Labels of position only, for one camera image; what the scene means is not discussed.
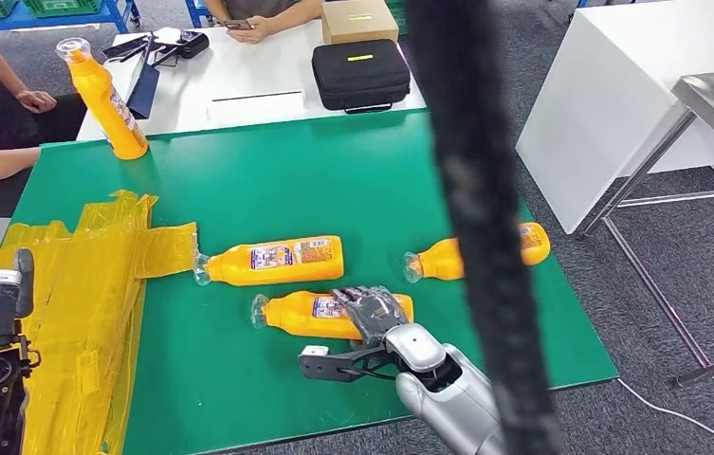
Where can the person's left hand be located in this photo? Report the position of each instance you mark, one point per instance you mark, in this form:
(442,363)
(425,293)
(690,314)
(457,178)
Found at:
(37,102)
(256,31)

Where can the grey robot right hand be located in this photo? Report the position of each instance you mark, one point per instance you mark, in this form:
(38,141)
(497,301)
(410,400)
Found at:
(372,314)

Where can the orange detergent bottle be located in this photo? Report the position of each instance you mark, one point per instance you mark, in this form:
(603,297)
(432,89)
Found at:
(294,320)
(111,119)
(438,264)
(237,267)

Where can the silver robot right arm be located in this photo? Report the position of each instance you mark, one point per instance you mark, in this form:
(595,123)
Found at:
(451,402)

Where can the black smartphone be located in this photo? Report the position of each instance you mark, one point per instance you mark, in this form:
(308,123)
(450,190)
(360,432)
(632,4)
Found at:
(237,25)

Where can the blue metal cart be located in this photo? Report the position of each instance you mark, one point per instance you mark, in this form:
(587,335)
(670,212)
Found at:
(80,21)
(196,9)

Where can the black cylindrical device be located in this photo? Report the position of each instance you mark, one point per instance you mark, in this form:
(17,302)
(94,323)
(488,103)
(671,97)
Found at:
(193,45)

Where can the black folded tripod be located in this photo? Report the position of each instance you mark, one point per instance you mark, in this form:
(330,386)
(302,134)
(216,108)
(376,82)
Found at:
(124,47)

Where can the cardboard box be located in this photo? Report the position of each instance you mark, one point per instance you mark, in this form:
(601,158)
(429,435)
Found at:
(359,22)

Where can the dark blue folder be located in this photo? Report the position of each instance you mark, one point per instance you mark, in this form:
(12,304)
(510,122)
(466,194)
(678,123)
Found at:
(143,94)

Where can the black carrying case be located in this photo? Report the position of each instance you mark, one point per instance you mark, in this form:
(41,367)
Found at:
(359,81)

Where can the white cabinet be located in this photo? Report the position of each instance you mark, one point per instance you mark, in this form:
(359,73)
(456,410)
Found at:
(595,113)

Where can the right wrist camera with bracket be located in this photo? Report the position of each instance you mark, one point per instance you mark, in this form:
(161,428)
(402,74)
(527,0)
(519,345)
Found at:
(316,363)

